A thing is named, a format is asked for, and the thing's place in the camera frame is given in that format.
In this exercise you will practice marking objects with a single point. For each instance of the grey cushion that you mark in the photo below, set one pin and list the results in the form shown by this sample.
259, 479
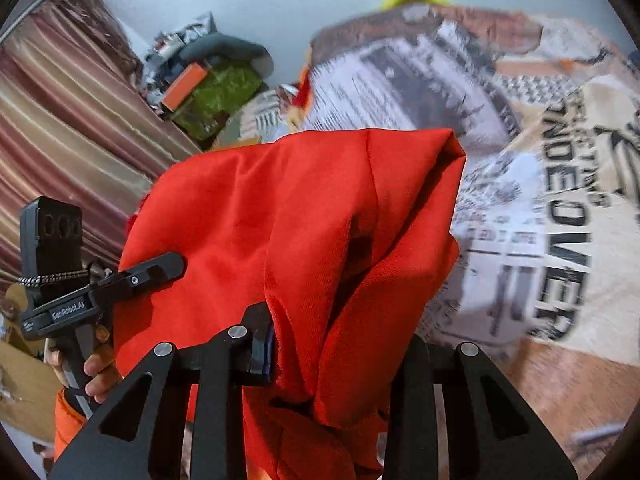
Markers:
225, 47

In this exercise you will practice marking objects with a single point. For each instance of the person's left forearm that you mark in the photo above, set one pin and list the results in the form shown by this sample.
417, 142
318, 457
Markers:
72, 425

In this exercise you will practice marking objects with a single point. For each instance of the orange box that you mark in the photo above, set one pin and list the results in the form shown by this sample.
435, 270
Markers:
184, 87

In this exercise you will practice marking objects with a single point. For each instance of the newspaper print blanket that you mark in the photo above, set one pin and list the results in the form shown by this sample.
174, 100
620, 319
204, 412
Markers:
540, 240

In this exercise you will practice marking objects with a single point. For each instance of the striped brown curtain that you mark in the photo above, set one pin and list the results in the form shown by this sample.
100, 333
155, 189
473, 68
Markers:
65, 125

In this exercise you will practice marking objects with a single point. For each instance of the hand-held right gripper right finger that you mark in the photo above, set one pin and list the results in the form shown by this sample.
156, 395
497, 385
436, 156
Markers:
415, 400

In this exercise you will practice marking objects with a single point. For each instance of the person's left hand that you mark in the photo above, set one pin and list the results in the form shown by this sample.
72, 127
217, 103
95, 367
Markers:
102, 375

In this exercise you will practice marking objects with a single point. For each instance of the silver printed bag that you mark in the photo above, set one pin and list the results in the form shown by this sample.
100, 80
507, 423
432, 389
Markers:
175, 40

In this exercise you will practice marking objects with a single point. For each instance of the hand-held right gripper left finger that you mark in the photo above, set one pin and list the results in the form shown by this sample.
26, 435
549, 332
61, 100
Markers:
260, 350

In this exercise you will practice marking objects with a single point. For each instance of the red garment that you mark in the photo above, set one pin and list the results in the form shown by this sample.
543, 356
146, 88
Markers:
280, 220

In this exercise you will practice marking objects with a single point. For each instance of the brown cardboard sheet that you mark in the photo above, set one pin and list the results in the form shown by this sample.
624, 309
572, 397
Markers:
25, 385

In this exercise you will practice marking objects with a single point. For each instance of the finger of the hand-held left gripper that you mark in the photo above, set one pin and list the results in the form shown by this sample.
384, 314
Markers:
150, 269

